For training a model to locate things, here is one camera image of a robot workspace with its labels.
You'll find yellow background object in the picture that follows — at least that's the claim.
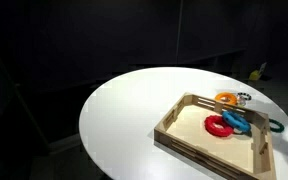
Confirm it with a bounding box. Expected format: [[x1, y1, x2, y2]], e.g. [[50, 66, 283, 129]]
[[248, 62, 268, 81]]

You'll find red bumpy ring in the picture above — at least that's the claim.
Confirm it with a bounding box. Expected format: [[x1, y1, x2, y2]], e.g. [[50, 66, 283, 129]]
[[203, 114, 235, 138]]

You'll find green bumpy ring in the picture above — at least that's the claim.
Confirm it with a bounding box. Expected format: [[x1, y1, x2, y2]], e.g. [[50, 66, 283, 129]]
[[268, 118, 285, 133]]

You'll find blue bumpy ring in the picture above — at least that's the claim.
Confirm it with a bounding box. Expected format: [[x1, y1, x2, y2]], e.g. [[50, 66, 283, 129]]
[[221, 110, 252, 134]]

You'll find wooden tray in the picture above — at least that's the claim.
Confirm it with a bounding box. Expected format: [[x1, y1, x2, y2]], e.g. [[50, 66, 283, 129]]
[[153, 92, 278, 180]]

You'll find black and white ring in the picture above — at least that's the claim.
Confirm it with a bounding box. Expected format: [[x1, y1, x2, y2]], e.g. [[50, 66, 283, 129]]
[[237, 92, 252, 102]]

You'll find orange bumpy ring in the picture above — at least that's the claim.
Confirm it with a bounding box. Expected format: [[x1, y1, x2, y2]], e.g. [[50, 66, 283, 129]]
[[214, 92, 239, 106]]

